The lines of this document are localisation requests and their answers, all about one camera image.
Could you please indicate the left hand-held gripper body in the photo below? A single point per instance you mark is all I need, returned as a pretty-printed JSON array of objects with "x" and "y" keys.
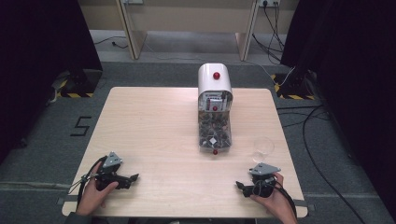
[{"x": 109, "y": 178}]

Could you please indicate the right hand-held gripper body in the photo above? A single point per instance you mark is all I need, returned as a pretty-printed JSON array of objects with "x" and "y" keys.
[{"x": 264, "y": 183}]

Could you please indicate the clear glass cup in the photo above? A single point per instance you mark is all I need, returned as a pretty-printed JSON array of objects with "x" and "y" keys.
[{"x": 263, "y": 147}]

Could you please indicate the white dispenser with clear drawer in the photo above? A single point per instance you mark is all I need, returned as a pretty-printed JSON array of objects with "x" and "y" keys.
[{"x": 214, "y": 84}]

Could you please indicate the person's left hand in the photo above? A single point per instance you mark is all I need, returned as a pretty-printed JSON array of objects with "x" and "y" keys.
[{"x": 91, "y": 196}]

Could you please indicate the person's right hand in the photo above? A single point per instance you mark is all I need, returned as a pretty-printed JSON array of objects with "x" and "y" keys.
[{"x": 280, "y": 203}]

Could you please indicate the pile of dark packets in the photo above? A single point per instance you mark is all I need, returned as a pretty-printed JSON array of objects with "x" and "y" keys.
[{"x": 214, "y": 130}]

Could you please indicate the stand base with striped tape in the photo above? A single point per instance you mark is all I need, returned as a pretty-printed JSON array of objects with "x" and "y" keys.
[
  {"x": 79, "y": 84},
  {"x": 295, "y": 88}
]

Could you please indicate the black curtain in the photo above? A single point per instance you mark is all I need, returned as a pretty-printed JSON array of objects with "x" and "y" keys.
[
  {"x": 37, "y": 62},
  {"x": 351, "y": 77}
]

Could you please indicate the white wall socket strip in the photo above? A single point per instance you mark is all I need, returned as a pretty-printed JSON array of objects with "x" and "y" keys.
[{"x": 269, "y": 2}]

